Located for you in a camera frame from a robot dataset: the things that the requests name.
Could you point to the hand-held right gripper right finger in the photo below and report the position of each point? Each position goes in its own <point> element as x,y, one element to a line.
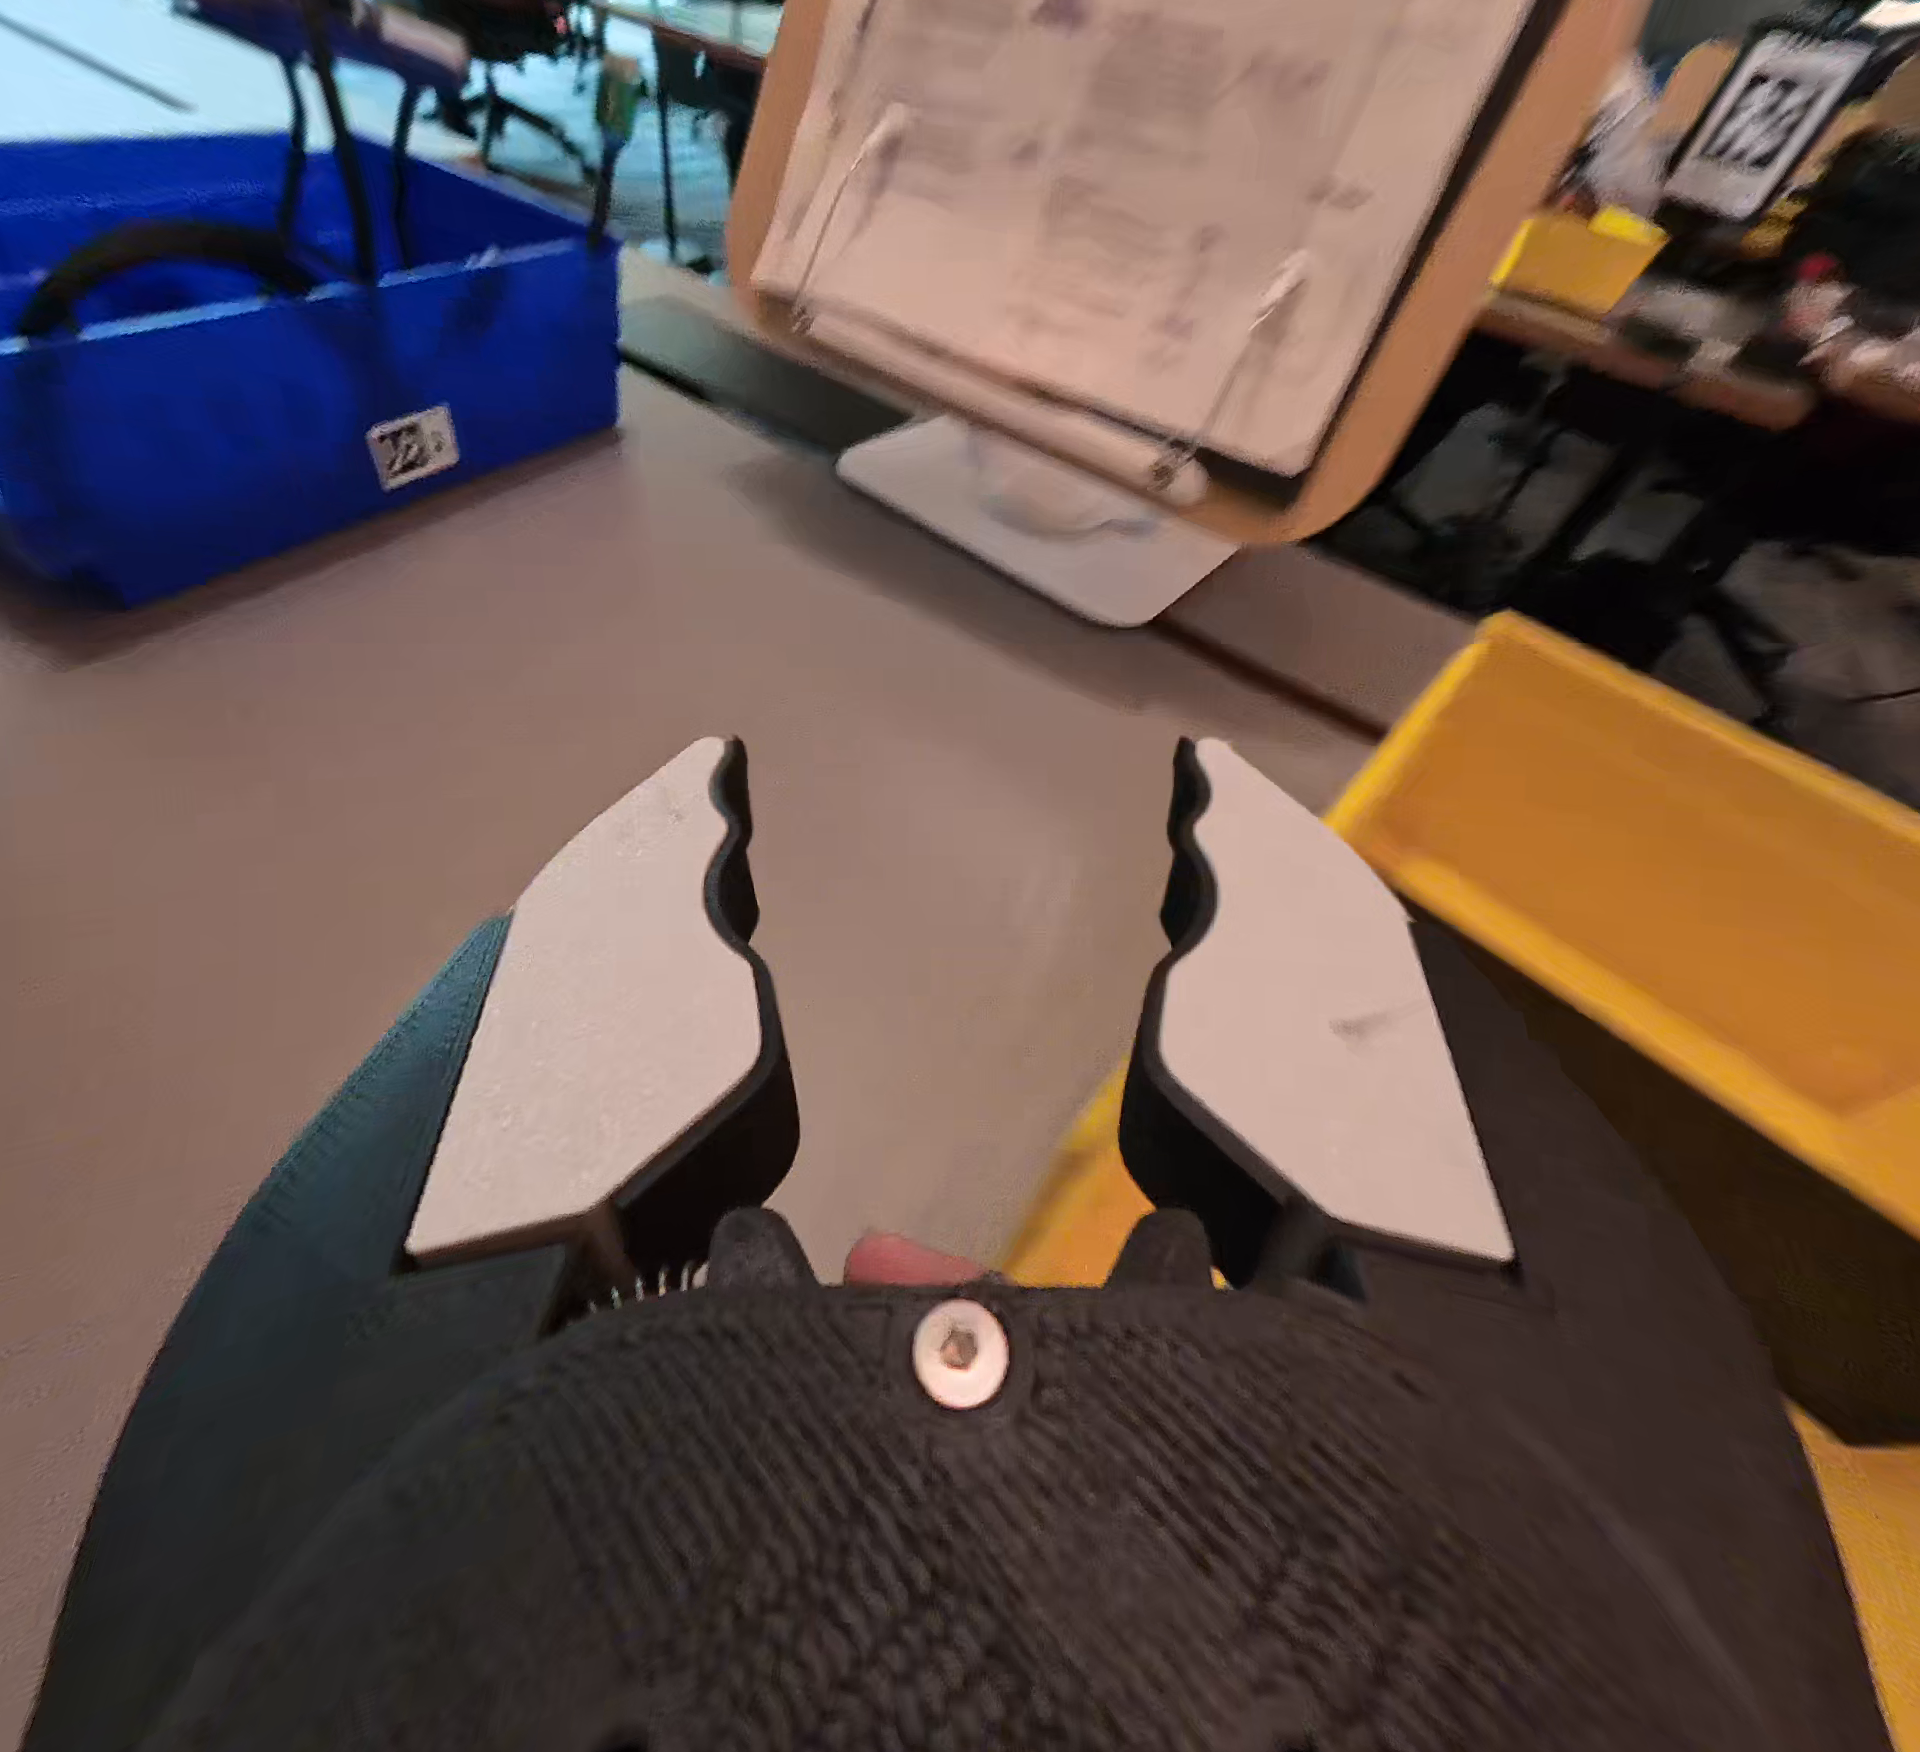
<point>1321,1030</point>

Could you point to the printed tag sign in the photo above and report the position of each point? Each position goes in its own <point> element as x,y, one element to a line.
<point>1764,116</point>

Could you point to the person's right hand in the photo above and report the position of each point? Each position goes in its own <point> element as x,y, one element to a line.
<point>905,1257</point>

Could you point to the background wooden table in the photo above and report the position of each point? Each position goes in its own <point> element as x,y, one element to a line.
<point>1685,371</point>

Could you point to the blue plastic bin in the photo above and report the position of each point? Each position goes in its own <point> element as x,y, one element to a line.
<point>226,448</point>

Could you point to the wooden document stand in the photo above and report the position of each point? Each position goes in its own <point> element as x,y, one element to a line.
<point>1428,371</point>

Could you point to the yellow plastic bin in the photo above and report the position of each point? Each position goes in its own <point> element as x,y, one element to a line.
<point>1648,851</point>

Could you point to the printed instruction sheet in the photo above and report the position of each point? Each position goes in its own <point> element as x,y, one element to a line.
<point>1142,101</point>

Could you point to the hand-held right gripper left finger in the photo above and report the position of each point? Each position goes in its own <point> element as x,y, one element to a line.
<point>605,1018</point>

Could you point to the small yellow bin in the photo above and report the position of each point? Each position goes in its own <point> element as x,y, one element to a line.
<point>1576,261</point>

